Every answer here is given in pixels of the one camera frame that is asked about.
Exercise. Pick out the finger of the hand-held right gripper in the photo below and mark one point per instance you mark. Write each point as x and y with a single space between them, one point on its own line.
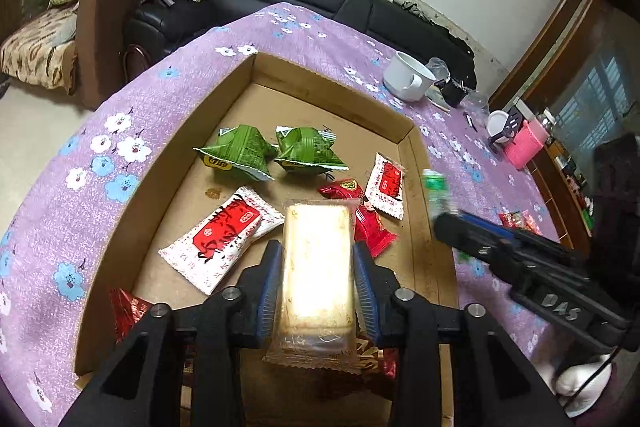
465 244
480 229

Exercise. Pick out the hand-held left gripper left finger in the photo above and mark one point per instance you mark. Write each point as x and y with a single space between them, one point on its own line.
270 297

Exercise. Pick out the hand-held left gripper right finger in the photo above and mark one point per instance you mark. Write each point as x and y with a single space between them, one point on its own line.
367 302

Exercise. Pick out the yellow cracker packet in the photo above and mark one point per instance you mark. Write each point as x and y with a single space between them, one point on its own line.
315 277

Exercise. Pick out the clear green-ended candy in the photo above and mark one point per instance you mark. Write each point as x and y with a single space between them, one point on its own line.
437 192

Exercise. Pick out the long white red snack packet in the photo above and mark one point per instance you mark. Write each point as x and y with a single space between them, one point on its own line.
220 237

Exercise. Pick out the bright red snack packet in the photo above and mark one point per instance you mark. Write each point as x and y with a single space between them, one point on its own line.
367 222

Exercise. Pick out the small white red snack packet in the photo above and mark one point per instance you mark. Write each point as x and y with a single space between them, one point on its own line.
385 184

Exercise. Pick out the green snack packet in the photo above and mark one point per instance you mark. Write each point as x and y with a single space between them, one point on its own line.
305 149
240 149

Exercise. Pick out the brown cardboard box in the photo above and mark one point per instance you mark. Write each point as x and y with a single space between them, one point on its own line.
310 112

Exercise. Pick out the small red candy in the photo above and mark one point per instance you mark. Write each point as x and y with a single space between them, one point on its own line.
510 219

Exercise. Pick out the pink snack packet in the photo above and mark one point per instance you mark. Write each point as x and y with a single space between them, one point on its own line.
531 222

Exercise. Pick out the white rounded object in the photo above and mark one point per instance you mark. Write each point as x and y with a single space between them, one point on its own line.
582 382

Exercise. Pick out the bottle with pink knitted sleeve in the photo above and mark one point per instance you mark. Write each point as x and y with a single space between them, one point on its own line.
527 142

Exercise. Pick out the grey phone stand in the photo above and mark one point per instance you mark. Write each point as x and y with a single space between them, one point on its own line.
512 127

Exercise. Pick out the white round lid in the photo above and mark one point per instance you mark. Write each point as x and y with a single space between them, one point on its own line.
496 122

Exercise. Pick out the small black pen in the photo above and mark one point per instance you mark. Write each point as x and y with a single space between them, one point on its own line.
470 119

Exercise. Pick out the black device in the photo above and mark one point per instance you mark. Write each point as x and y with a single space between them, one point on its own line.
452 91

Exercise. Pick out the white mug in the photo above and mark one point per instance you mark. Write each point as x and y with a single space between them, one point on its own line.
407 74

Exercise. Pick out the wooden cabinet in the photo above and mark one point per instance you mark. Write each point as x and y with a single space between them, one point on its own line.
565 57

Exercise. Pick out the dark clothing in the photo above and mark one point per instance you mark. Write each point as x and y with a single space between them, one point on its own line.
440 32

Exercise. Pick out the patterned seat cushion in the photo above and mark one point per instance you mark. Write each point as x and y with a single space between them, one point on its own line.
35 47

